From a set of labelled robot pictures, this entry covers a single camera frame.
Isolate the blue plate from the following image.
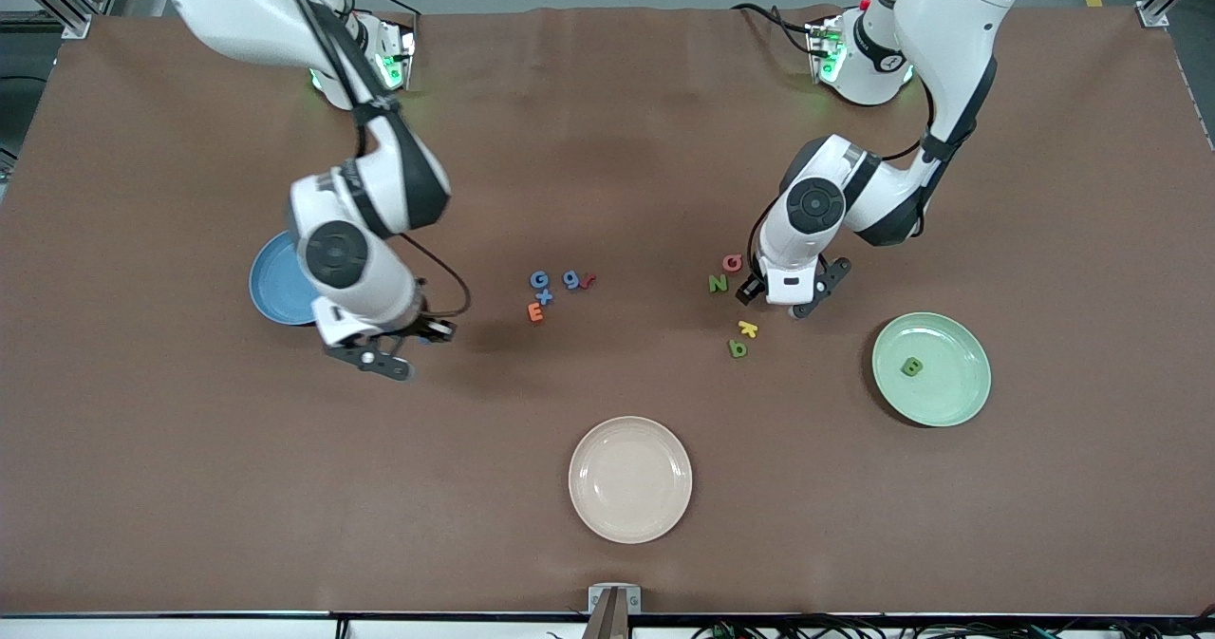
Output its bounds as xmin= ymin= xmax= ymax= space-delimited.
xmin=249 ymin=231 xmax=319 ymax=327

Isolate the white table edge rail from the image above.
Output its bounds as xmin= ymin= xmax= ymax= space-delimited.
xmin=0 ymin=612 xmax=1215 ymax=639

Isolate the grey metal post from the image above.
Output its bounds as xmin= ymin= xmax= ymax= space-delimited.
xmin=581 ymin=590 xmax=630 ymax=639

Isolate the beige plate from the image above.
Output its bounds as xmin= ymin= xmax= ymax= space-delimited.
xmin=568 ymin=416 xmax=694 ymax=545

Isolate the green plate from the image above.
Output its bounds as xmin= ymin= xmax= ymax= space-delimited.
xmin=871 ymin=311 xmax=992 ymax=428

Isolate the grey metal bracket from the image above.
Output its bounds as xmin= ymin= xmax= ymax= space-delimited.
xmin=588 ymin=584 xmax=643 ymax=615

